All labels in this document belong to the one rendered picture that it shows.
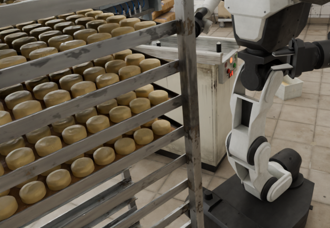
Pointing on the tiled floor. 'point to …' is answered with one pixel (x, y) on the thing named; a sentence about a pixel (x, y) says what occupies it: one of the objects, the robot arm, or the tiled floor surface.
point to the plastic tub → (289, 88)
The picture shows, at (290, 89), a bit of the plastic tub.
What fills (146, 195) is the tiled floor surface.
